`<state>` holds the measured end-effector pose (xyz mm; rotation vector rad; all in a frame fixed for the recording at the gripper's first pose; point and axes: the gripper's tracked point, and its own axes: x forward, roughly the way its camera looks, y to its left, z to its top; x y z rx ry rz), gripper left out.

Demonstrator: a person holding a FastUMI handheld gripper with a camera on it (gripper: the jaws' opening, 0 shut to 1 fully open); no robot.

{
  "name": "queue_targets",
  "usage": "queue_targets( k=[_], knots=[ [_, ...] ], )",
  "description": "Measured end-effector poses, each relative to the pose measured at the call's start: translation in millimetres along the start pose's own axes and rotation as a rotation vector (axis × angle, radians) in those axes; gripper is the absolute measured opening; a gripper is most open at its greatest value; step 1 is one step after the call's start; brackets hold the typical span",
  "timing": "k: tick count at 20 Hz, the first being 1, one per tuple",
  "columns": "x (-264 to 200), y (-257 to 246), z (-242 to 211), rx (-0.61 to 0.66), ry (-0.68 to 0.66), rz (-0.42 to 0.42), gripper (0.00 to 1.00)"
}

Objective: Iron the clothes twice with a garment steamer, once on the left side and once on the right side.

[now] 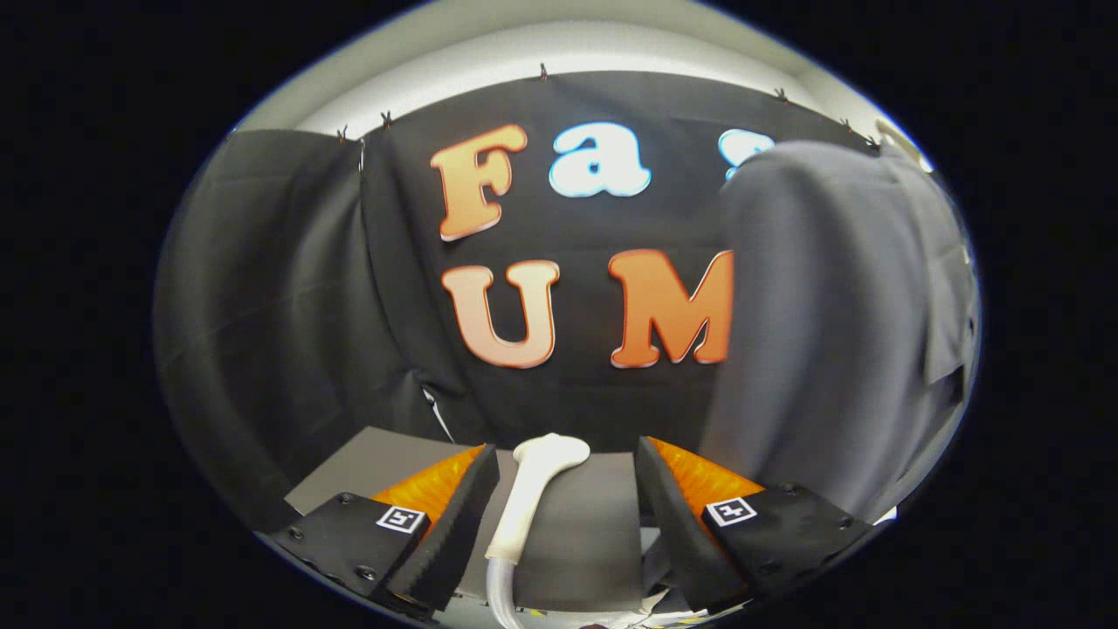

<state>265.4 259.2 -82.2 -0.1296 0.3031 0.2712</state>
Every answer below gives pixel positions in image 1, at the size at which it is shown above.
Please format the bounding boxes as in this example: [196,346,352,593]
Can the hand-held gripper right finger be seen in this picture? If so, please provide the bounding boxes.
[635,437,874,612]

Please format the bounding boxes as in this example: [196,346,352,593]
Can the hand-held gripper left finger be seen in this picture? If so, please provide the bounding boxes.
[271,444,500,617]

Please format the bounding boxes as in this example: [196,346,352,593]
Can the white garment steamer head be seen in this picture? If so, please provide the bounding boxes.
[486,432,591,564]

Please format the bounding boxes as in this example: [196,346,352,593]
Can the grey collared shirt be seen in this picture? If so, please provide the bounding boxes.
[699,140,977,525]

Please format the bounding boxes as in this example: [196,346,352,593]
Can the grey cabinet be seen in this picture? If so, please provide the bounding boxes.
[284,426,647,612]

